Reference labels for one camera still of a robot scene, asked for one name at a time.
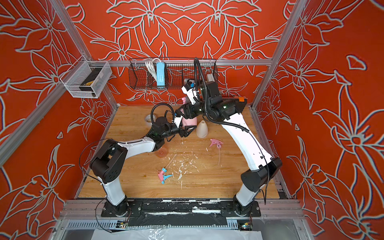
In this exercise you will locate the pink spray bottle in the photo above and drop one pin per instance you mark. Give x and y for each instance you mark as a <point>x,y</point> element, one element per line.
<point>189,122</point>

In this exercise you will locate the light blue box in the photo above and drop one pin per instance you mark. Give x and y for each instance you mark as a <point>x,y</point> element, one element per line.
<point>160,68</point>

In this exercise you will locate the clear reddish spray bottle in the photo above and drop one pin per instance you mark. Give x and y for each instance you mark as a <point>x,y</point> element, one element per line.
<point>162,152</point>

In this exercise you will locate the black orange tool case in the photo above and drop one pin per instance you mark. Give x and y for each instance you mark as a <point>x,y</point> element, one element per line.
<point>241,100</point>

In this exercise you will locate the black wire basket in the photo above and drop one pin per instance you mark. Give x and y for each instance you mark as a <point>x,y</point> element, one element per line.
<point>143,74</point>

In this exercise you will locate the clear tape roll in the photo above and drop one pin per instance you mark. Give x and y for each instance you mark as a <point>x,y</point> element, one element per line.
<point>148,120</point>

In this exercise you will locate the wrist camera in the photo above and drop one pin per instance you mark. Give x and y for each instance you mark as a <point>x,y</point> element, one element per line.
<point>189,89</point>
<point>178,121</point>

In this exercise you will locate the clear plastic wall bin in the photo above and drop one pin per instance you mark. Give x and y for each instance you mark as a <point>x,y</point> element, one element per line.
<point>77,73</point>

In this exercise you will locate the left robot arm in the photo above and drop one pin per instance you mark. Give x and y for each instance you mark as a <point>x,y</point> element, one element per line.
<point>108,162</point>

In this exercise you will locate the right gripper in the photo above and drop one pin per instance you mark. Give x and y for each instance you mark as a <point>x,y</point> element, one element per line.
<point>186,111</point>

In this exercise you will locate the pink blue spray nozzle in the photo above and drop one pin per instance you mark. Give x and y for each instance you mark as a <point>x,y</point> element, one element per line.
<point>162,174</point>

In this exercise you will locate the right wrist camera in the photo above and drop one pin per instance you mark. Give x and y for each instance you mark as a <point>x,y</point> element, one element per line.
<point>189,89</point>

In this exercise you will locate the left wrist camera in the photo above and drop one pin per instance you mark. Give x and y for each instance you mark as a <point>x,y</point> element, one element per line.
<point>178,121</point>

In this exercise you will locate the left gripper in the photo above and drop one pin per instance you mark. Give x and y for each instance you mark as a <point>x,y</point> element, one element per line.
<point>181,131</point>

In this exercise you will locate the white spray bottle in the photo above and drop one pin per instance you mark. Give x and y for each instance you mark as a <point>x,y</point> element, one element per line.
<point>202,129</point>

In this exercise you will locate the white adapter block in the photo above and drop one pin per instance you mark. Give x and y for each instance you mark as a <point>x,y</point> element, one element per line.
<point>210,78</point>

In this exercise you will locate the grey pink spray nozzle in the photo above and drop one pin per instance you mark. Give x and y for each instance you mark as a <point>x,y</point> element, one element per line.
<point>185,100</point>

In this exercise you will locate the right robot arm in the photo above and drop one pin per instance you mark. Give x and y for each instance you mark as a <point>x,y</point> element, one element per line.
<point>262,165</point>

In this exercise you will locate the black box in bin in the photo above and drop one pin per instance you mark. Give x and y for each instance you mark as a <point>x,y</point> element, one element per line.
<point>85,86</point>

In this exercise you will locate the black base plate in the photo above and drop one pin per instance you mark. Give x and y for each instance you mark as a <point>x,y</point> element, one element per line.
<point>181,212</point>

